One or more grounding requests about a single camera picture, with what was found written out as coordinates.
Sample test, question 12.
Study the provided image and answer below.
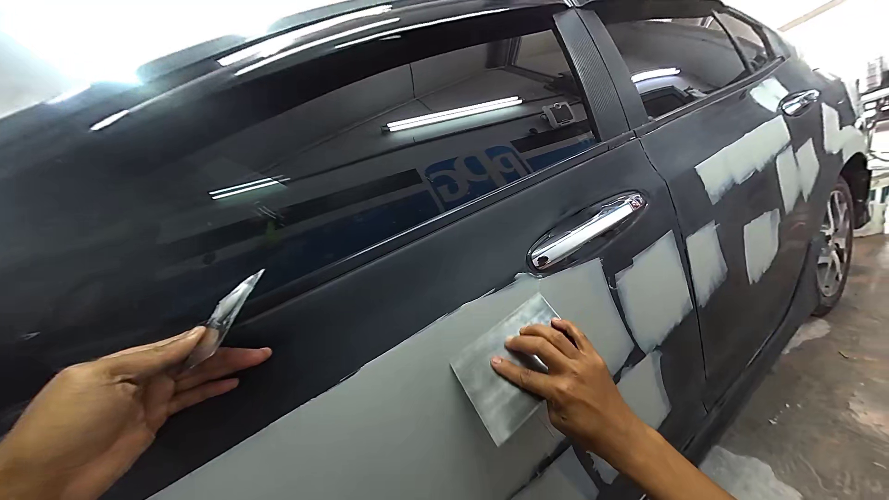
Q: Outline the chrome car door handle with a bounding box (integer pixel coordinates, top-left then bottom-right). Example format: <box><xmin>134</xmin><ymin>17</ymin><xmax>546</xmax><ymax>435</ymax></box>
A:
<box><xmin>528</xmin><ymin>192</ymin><xmax>648</xmax><ymax>273</ymax></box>
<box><xmin>779</xmin><ymin>89</ymin><xmax>821</xmax><ymax>118</ymax></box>

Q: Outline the narrow metal putty knife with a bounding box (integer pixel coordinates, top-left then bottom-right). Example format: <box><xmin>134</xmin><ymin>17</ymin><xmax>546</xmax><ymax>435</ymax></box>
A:
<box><xmin>182</xmin><ymin>269</ymin><xmax>266</xmax><ymax>372</ymax></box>

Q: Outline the rectangular grey putty spreader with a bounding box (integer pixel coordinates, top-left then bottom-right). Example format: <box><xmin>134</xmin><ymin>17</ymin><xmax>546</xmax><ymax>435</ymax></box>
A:
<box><xmin>450</xmin><ymin>292</ymin><xmax>561</xmax><ymax>447</ymax></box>

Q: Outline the person's left hand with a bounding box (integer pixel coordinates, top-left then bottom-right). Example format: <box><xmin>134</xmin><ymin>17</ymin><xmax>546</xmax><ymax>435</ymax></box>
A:
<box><xmin>13</xmin><ymin>326</ymin><xmax>273</xmax><ymax>490</ymax></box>

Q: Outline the car wheel with silver rim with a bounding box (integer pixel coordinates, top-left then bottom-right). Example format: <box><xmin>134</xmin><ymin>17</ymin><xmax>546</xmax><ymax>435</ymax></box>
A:
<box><xmin>813</xmin><ymin>175</ymin><xmax>854</xmax><ymax>318</ymax></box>

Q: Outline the person's right hand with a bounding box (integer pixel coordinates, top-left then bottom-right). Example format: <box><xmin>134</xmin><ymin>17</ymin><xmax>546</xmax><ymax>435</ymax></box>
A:
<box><xmin>490</xmin><ymin>318</ymin><xmax>645</xmax><ymax>465</ymax></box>

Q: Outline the dark car with grey patches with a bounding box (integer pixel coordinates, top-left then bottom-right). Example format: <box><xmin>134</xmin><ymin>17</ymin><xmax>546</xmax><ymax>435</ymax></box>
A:
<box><xmin>0</xmin><ymin>0</ymin><xmax>873</xmax><ymax>500</ymax></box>

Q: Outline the person's right forearm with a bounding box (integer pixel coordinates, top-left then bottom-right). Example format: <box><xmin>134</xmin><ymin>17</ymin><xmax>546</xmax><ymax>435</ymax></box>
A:
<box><xmin>611</xmin><ymin>424</ymin><xmax>737</xmax><ymax>500</ymax></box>

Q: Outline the person's left forearm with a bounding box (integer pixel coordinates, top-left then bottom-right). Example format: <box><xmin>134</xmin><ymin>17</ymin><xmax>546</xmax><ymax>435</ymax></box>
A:
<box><xmin>0</xmin><ymin>432</ymin><xmax>101</xmax><ymax>500</ymax></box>

